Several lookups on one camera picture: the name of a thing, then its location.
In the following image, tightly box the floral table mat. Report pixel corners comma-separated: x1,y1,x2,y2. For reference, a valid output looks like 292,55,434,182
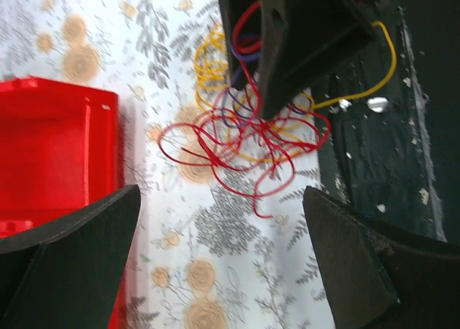
1,0,334,328

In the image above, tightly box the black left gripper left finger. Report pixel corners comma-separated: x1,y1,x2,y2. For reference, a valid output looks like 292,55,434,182
1,185,141,328

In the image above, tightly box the colourful cable bundle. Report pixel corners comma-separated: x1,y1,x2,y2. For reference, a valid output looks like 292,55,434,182
157,0,398,219

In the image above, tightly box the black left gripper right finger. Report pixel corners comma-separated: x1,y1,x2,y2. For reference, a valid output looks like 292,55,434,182
303,187,459,328

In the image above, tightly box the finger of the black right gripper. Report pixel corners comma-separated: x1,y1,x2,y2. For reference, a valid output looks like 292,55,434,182
258,0,375,119
218,0,266,90

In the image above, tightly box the red plastic bin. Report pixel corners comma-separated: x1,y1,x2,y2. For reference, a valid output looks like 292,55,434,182
1,77,124,328

